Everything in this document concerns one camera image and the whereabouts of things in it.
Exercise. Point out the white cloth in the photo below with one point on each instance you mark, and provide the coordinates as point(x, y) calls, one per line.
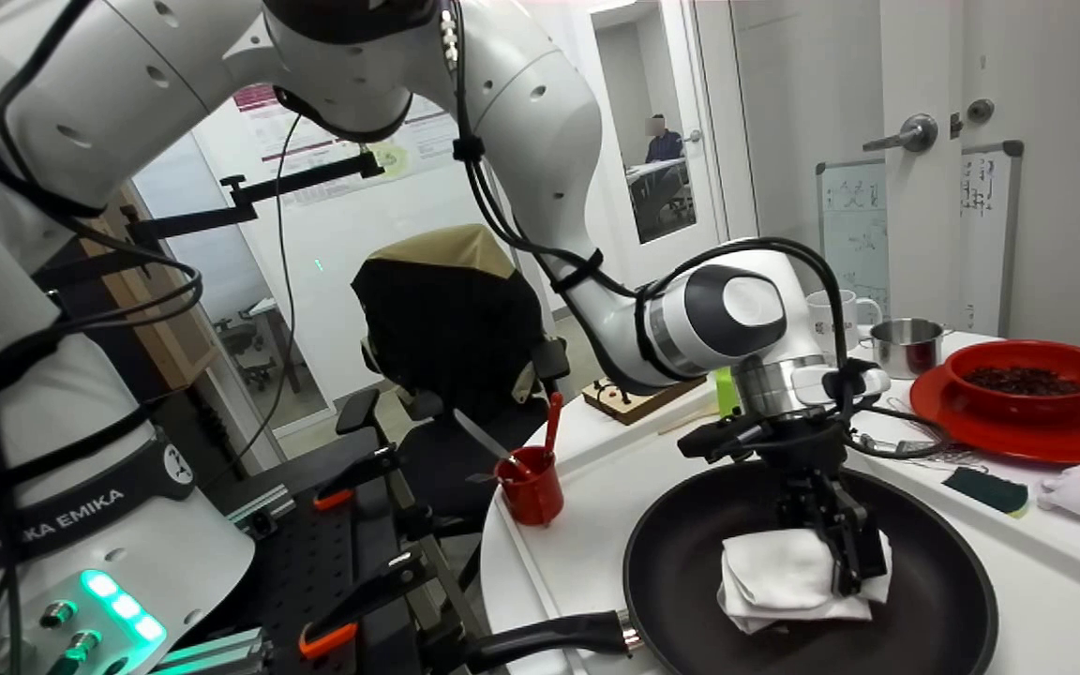
point(777, 575)

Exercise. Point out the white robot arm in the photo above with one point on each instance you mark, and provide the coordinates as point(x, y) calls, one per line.
point(515, 113)

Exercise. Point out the black breadboard table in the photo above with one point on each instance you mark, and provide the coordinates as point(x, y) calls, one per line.
point(300, 575)

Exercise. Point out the stainless steel cup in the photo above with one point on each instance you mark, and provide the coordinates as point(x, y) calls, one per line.
point(906, 350)

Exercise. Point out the small standing whiteboard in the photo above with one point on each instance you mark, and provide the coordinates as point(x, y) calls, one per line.
point(988, 239)
point(858, 218)

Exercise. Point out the red bowl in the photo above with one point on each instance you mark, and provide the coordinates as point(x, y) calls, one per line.
point(933, 418)
point(1030, 404)

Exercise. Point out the standing person dark jacket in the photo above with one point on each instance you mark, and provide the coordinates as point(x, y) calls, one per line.
point(663, 145)

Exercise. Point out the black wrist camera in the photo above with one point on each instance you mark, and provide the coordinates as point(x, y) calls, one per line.
point(712, 439)

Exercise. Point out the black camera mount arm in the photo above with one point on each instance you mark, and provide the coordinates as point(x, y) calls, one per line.
point(300, 178)

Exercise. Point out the wooden panel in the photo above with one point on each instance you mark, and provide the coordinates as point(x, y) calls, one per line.
point(150, 313)

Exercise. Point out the black frying pan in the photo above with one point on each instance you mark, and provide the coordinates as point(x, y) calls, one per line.
point(938, 587)

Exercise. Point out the white mug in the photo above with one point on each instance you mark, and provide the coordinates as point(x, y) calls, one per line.
point(853, 313)

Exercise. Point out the black chair tan cover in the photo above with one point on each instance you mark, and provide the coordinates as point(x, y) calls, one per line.
point(451, 338)

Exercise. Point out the red cup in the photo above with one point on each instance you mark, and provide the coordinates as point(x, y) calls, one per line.
point(531, 488)

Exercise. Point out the green plastic bottle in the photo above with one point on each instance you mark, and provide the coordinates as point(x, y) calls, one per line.
point(725, 394)

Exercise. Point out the purple white paper sign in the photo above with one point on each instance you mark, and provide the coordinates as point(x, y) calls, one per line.
point(251, 99)

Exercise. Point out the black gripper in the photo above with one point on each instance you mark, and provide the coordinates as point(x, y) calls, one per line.
point(815, 453)

